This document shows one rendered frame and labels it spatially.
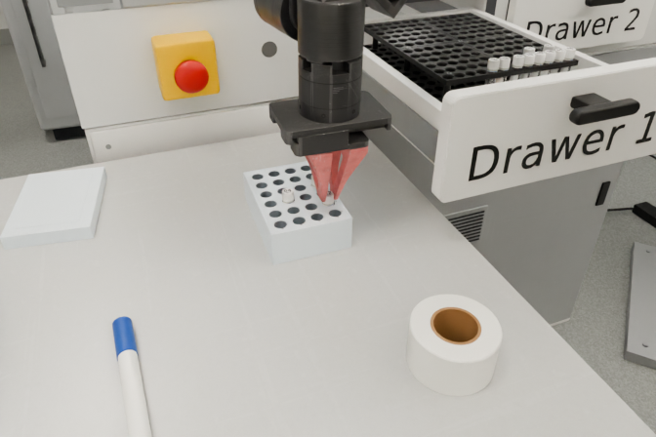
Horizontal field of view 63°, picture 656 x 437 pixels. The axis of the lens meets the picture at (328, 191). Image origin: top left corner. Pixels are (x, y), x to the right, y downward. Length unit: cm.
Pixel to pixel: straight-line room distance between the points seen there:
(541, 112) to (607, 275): 135
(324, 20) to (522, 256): 91
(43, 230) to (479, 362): 44
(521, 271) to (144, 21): 94
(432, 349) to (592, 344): 123
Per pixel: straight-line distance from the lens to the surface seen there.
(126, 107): 76
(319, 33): 45
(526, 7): 93
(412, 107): 59
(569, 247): 136
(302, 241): 53
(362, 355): 46
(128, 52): 73
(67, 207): 66
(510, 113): 53
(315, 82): 47
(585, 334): 165
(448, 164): 51
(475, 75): 62
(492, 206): 111
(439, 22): 80
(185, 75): 67
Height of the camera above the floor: 111
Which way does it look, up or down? 33 degrees down
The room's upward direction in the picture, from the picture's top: straight up
